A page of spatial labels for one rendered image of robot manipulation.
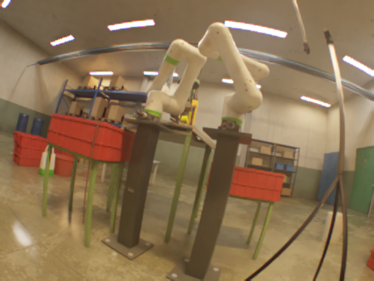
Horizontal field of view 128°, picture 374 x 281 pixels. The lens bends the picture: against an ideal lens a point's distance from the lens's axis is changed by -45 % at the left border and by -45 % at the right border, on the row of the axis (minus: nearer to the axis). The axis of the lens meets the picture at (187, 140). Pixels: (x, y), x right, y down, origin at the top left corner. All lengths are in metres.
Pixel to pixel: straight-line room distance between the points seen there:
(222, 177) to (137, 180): 0.54
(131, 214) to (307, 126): 7.63
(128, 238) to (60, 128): 0.91
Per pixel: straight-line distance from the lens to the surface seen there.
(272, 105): 7.55
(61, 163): 2.94
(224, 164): 0.90
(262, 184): 1.34
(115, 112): 6.98
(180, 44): 1.18
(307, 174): 7.81
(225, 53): 0.90
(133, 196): 1.14
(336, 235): 2.48
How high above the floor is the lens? 0.73
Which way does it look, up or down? 6 degrees up
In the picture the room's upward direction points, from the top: 12 degrees clockwise
